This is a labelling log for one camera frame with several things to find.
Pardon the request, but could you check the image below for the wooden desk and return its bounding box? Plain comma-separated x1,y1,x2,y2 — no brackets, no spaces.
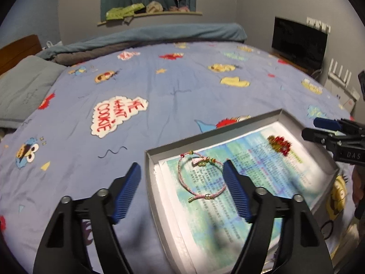
269,51,313,76

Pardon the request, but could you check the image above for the grey shallow cardboard tray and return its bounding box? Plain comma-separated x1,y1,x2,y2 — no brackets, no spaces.
144,108,342,274

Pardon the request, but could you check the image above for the teal folded blanket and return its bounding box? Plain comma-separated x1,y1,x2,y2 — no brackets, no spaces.
36,23,248,60

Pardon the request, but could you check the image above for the wooden headboard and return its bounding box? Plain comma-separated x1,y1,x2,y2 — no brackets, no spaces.
0,35,42,75

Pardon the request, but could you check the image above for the black monitor screen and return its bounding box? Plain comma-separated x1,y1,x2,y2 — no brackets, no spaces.
272,17,328,70

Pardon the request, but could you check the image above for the person's right hand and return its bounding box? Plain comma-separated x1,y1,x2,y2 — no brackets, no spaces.
352,166,364,207

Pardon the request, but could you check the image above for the white box under router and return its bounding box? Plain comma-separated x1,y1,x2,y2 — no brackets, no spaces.
324,78,360,113

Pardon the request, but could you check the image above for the pink red string bracelet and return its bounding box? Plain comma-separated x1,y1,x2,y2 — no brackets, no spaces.
177,151,228,203

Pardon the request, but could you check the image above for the white wifi router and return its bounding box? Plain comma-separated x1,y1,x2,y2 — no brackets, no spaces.
327,58,352,88

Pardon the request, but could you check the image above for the blue cartoon bed cover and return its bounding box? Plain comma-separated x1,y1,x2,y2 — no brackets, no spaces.
1,42,349,273

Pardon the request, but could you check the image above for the printed blue-green paper sheet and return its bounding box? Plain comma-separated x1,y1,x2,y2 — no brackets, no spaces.
153,121,333,274

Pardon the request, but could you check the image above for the green cloth on sill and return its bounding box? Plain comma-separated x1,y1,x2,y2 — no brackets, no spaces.
105,3,145,21

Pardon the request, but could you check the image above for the pink cloth on sill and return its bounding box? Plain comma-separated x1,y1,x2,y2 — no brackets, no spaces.
168,6,190,12

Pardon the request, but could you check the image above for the beige cloth on sill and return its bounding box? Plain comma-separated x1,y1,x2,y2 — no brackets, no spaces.
146,1,163,14

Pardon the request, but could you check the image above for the grey-blue pillow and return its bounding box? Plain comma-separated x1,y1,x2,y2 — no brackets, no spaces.
1,56,66,128

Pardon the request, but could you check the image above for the wooden window sill shelf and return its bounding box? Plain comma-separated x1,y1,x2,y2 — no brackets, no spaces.
96,11,203,27

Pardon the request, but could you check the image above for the white wall hook rack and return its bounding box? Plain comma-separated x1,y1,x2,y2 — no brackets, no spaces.
306,17,331,34

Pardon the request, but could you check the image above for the red bead ornament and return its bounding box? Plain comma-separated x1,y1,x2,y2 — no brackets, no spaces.
267,135,291,156

